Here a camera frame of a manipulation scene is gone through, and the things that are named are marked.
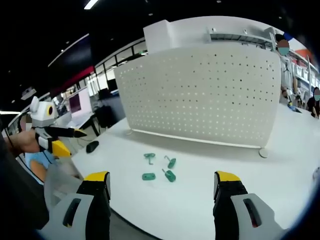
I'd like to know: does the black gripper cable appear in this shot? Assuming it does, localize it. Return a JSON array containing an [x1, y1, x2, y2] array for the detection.
[[41, 147, 55, 166]]

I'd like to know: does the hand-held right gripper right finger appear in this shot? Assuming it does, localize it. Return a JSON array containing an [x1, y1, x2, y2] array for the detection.
[[212, 170, 286, 240]]

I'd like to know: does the green mounting plate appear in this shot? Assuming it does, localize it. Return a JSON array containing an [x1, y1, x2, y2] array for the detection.
[[141, 172, 157, 182]]

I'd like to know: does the blue item on table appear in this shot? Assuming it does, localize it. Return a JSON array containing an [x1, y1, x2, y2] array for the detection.
[[286, 103, 303, 114]]

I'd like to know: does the black computer mouse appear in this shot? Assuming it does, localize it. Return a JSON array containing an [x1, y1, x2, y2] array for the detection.
[[85, 140, 100, 154]]

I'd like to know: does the grey metal shelf rack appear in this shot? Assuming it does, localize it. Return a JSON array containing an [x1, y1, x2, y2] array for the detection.
[[205, 25, 277, 52]]

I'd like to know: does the green hook assembly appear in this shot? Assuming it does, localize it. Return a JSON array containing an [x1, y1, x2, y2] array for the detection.
[[161, 168, 177, 183], [163, 155, 177, 169]]

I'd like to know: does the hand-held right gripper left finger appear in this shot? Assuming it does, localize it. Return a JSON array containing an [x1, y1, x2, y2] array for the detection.
[[47, 170, 112, 240]]

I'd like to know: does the ceiling light strip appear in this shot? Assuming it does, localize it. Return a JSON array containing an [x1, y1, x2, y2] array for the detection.
[[83, 0, 100, 11]]

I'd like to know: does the person's left hand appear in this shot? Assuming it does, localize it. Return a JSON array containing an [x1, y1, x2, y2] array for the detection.
[[9, 129, 41, 157]]

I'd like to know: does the green wire hook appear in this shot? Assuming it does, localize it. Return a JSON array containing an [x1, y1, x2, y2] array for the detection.
[[143, 152, 157, 166]]

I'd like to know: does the white cabinet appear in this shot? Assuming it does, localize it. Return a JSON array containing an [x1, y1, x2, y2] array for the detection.
[[142, 15, 279, 55]]

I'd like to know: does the white perforated pegboard panel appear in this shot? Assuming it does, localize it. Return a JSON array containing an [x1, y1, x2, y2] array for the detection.
[[113, 45, 283, 158]]

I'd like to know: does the black office chair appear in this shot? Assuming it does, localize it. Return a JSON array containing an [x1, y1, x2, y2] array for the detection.
[[94, 104, 119, 130]]

